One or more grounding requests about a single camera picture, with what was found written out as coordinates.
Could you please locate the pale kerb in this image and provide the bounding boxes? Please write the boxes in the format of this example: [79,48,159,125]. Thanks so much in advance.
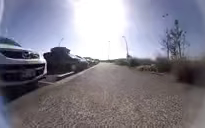
[5,63,101,108]

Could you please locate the row of bushes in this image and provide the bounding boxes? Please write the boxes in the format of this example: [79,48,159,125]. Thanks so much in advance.
[114,54,205,88]

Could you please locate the row of parked cars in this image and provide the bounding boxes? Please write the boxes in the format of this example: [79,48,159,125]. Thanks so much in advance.
[75,54,101,70]

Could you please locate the street lamp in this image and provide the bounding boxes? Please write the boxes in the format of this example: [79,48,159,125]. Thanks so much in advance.
[121,35,131,61]

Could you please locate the grey asphalt path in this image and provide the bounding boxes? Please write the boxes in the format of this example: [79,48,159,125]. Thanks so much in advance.
[0,61,205,128]

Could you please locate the white car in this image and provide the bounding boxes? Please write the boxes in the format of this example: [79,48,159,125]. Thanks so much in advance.
[0,36,48,90]

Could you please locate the group of bare trees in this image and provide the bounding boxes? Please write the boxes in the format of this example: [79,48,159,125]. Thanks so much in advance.
[159,19,191,62]

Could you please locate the dark car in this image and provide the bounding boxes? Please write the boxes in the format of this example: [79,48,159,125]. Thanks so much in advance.
[43,46,90,75]

